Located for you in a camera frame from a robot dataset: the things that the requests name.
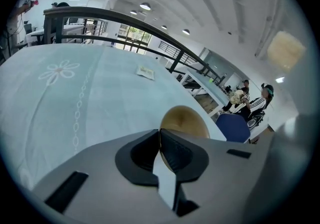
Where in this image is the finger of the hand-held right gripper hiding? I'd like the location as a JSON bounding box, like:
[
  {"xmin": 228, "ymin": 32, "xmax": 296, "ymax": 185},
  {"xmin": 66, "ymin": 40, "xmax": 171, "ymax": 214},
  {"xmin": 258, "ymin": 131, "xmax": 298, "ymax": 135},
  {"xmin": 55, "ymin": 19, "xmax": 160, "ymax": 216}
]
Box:
[{"xmin": 240, "ymin": 114, "xmax": 318, "ymax": 224}]

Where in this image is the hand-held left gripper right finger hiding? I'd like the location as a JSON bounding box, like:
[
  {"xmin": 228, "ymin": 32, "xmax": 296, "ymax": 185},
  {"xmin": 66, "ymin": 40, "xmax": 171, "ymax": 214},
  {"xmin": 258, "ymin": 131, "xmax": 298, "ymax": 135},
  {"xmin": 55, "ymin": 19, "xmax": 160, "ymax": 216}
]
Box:
[{"xmin": 160, "ymin": 128, "xmax": 275, "ymax": 224}]

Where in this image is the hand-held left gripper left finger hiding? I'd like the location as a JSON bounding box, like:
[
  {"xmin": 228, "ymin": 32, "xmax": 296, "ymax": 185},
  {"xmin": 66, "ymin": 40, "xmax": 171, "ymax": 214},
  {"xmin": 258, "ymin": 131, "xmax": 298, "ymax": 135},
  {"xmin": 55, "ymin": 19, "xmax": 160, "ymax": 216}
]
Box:
[{"xmin": 31, "ymin": 129, "xmax": 181, "ymax": 224}]

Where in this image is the yellow-brown bowl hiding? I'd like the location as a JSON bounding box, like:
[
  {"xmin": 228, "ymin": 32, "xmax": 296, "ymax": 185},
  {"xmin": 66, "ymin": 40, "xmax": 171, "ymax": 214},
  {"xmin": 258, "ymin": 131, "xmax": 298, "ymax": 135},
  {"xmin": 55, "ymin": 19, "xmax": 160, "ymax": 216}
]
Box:
[{"xmin": 159, "ymin": 105, "xmax": 211, "ymax": 171}]

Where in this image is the dark blue chair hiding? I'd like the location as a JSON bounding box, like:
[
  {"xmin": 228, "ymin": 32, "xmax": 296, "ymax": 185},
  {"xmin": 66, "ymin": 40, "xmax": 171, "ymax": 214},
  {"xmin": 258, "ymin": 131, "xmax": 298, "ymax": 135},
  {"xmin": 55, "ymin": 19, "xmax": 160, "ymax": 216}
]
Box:
[{"xmin": 215, "ymin": 113, "xmax": 252, "ymax": 144}]

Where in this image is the light blue table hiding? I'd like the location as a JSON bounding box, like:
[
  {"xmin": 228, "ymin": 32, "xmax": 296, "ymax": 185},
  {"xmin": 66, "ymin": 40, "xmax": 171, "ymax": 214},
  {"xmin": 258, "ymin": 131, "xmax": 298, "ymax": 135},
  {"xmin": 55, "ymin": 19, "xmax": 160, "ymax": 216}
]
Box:
[{"xmin": 0, "ymin": 42, "xmax": 228, "ymax": 192}]

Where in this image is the small yellow white sachet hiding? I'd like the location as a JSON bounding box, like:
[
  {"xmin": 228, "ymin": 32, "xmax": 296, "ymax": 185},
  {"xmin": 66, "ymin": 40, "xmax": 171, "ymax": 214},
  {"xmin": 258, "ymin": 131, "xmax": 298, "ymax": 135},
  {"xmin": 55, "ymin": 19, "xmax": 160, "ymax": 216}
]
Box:
[{"xmin": 135, "ymin": 65, "xmax": 156, "ymax": 81}]

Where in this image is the large window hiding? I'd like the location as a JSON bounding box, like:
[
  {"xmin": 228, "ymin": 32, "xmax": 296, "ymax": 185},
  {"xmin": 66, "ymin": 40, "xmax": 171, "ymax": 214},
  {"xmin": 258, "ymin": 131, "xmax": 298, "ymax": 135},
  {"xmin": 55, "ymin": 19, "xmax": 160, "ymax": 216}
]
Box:
[{"xmin": 116, "ymin": 23, "xmax": 154, "ymax": 53}]

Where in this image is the black metal railing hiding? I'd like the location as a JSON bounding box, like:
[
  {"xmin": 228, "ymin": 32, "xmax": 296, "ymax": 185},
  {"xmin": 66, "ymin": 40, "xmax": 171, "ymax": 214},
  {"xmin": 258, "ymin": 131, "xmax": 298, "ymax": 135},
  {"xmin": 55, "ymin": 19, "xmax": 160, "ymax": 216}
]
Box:
[{"xmin": 43, "ymin": 6, "xmax": 226, "ymax": 87}]

